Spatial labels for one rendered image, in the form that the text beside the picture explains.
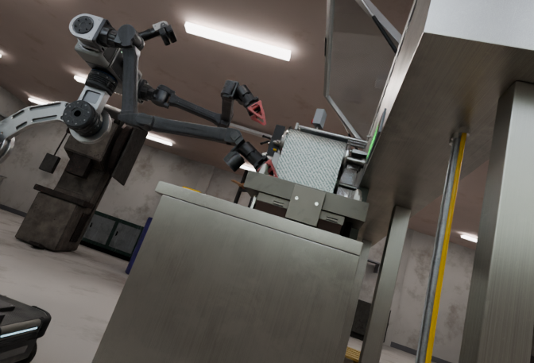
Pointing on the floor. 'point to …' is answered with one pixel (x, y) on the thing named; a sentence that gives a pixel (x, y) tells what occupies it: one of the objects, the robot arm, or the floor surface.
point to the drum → (138, 245)
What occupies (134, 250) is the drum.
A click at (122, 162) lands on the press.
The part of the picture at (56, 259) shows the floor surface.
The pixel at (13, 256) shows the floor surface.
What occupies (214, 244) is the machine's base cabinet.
